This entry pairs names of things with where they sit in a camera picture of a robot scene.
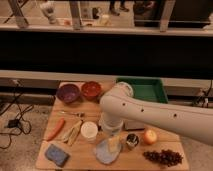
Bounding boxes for grey blue cloth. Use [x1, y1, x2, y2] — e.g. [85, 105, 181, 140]
[94, 139, 122, 165]

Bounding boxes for purple bowl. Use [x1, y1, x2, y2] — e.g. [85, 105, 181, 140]
[56, 84, 80, 103]

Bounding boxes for wooden board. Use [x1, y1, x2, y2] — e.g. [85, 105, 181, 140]
[35, 81, 190, 171]

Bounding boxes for white cup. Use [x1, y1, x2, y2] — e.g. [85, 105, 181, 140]
[81, 121, 98, 142]

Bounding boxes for red bowl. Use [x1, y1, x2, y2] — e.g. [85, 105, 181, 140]
[81, 81, 102, 100]

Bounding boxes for pile of dark raisins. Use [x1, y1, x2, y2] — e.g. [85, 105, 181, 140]
[143, 150, 183, 167]

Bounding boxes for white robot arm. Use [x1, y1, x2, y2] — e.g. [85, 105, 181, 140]
[99, 82, 213, 146]

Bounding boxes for orange apple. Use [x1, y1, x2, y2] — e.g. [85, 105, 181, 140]
[143, 130, 157, 145]

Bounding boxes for black cables on floor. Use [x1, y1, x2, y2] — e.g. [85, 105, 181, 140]
[0, 79, 35, 150]

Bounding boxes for blue sponge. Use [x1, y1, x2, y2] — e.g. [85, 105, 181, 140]
[45, 144, 70, 167]

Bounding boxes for small metal can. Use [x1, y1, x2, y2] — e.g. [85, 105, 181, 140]
[126, 133, 139, 149]

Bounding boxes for black power adapter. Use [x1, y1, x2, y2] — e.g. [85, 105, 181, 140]
[7, 119, 19, 128]

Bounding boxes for dark grey block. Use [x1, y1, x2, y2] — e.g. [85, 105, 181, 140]
[124, 121, 145, 130]

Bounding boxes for green plastic tray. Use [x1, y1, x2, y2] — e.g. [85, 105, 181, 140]
[116, 77, 168, 103]

